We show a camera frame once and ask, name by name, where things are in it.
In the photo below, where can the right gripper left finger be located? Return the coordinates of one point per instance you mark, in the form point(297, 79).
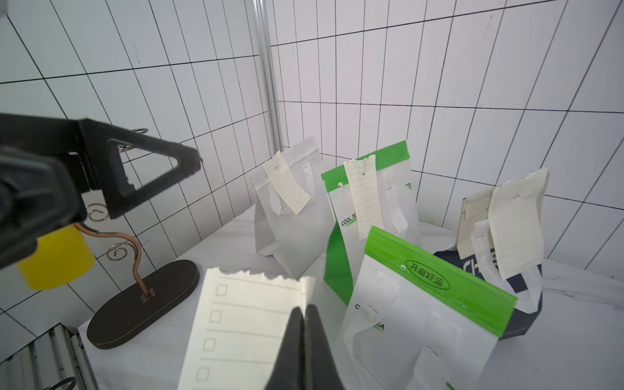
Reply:
point(289, 369)

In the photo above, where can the navy blue beige bag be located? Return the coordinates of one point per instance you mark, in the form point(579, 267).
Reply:
point(475, 254)

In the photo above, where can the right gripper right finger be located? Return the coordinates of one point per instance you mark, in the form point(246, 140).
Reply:
point(319, 365)

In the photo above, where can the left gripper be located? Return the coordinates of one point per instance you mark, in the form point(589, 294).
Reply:
point(42, 177)

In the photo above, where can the black wire scroll stand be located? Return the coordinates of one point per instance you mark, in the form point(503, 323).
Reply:
point(122, 234)

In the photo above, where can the green white bag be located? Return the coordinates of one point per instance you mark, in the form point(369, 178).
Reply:
point(415, 321)
point(397, 192)

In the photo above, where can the dark round stand base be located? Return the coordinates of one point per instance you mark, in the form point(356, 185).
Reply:
point(129, 313)

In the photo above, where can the yellow plastic goblet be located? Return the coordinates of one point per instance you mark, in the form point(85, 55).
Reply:
point(61, 257)

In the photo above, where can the aluminium mounting rail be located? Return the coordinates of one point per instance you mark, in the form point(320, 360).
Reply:
point(55, 360)

